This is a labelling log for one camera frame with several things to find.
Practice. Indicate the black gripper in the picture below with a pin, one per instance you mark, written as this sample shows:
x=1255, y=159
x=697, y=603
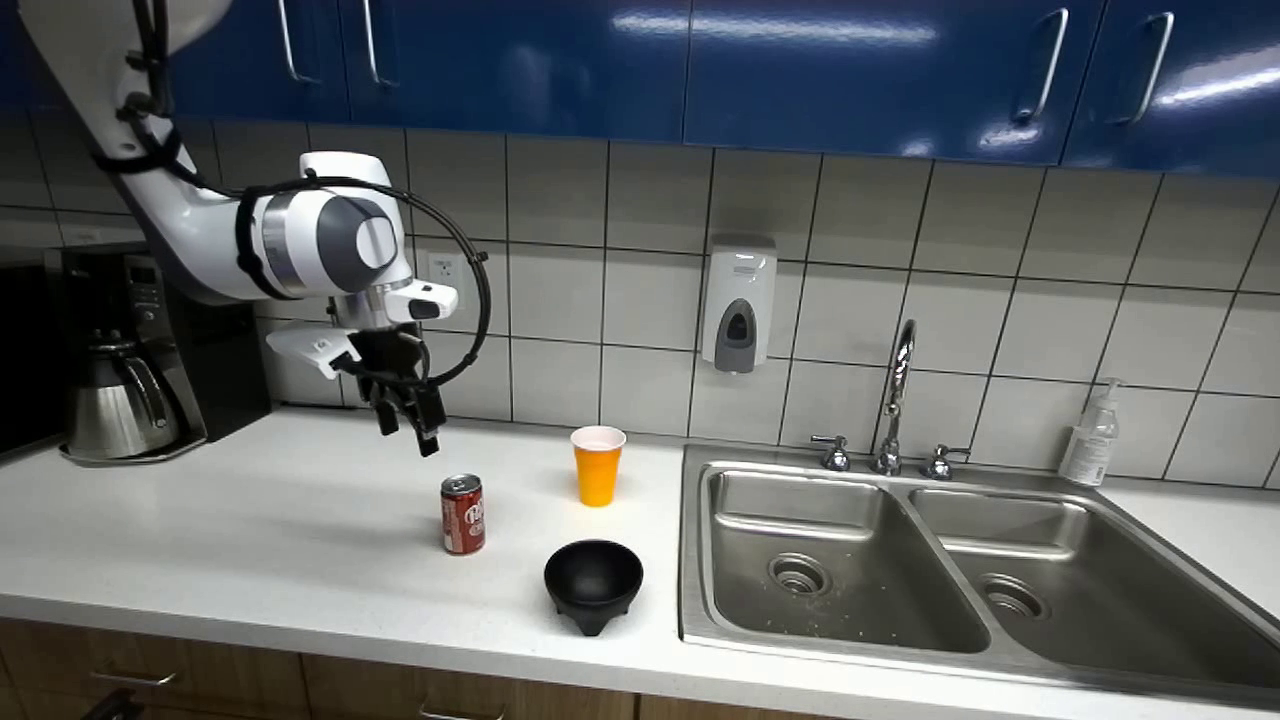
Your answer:
x=388, y=363

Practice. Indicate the red soda can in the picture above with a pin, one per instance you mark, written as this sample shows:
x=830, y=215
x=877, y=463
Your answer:
x=460, y=515

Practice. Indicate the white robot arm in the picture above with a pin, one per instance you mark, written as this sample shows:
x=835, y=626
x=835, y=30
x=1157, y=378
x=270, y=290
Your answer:
x=334, y=229

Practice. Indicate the black bowl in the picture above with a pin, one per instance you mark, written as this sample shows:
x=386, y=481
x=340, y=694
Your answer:
x=595, y=581

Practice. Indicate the orange paper cup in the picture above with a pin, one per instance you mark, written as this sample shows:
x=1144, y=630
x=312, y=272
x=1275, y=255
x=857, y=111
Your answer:
x=597, y=463

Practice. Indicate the steel coffee carafe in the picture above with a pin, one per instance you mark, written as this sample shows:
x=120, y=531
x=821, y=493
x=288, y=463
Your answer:
x=116, y=405

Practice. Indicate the black coffee maker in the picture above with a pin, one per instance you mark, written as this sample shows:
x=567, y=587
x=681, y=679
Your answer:
x=61, y=303

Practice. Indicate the wooden lower cabinets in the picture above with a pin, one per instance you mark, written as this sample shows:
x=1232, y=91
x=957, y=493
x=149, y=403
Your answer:
x=80, y=672

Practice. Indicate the chrome faucet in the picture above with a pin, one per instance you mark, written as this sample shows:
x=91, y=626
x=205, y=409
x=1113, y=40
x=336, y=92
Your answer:
x=890, y=430

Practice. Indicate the stainless steel double sink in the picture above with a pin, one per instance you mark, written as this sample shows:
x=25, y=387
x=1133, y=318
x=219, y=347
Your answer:
x=993, y=579

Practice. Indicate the clear soap bottle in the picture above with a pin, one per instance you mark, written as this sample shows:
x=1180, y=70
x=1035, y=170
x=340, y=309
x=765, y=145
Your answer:
x=1093, y=439

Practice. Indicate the blue upper cabinets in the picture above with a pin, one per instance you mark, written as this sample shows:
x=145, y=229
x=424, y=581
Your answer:
x=1157, y=84

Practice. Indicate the white wall outlet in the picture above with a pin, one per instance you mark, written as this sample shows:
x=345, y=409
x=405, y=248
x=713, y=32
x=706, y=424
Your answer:
x=450, y=272

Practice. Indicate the white wall soap dispenser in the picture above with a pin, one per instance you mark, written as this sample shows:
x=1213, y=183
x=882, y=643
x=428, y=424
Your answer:
x=738, y=305

